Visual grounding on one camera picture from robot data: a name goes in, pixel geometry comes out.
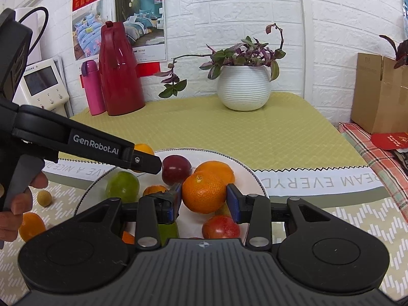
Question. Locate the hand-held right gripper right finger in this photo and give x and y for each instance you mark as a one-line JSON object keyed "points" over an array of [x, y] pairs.
{"points": [[232, 204]]}

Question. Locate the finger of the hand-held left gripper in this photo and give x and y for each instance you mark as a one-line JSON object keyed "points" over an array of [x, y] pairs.
{"points": [[146, 162]]}

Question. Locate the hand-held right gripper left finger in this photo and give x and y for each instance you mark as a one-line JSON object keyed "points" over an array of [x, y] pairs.
{"points": [[177, 202]]}

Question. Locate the white plate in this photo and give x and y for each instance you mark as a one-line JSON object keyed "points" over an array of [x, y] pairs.
{"points": [[245, 181]]}

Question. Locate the red apple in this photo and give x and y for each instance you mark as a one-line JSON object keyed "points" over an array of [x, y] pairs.
{"points": [[220, 228]]}

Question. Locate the bumpy tangerine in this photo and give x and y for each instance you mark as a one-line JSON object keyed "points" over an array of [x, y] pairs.
{"points": [[204, 193]]}

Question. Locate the dark red plum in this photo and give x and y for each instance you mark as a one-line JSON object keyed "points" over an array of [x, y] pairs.
{"points": [[175, 169]]}

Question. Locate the green lime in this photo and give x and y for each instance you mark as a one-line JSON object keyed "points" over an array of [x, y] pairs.
{"points": [[168, 231], [122, 186]]}

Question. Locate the person's left hand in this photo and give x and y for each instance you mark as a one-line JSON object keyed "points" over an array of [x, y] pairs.
{"points": [[16, 200]]}

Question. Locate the white dispenser with screen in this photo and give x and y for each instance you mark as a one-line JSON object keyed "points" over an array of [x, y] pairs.
{"points": [[47, 97]]}

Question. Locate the pink bottle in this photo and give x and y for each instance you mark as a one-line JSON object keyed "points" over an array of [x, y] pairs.
{"points": [[94, 92]]}

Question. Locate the yellow-green quilted cloth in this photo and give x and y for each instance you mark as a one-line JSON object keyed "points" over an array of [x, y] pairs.
{"points": [[255, 134]]}

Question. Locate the red thermos jug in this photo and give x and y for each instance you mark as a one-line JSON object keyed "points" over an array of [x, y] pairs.
{"points": [[121, 76]]}

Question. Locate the red paper strip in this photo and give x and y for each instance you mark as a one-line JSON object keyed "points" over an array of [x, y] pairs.
{"points": [[149, 69]]}

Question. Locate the white ribbed plant pot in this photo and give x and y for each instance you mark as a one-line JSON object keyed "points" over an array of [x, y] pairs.
{"points": [[244, 87]]}

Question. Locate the chevron patterned tablecloth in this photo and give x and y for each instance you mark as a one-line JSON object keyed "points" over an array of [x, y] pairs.
{"points": [[350, 226]]}

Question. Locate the plaid cloth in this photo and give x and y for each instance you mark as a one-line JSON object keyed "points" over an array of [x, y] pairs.
{"points": [[366, 153]]}

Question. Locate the trailing purple-green plant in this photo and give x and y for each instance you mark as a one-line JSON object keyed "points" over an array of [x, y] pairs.
{"points": [[242, 52]]}

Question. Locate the red envelope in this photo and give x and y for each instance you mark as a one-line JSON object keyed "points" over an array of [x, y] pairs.
{"points": [[389, 140]]}

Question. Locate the cardboard box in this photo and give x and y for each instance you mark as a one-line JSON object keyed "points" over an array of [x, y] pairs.
{"points": [[379, 95]]}

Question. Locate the dark purple plant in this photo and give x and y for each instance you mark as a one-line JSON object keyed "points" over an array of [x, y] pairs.
{"points": [[400, 52]]}

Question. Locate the white wall appliance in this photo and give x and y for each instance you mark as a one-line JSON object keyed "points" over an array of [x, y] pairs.
{"points": [[35, 28]]}

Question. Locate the blue bedding wall poster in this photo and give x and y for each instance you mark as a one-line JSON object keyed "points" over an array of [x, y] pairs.
{"points": [[86, 35]]}

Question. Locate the teal bedroom wall poster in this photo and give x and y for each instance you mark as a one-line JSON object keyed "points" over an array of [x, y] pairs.
{"points": [[140, 6]]}

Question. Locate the blue patterned wall plate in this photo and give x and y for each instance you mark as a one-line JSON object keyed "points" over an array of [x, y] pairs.
{"points": [[405, 9]]}

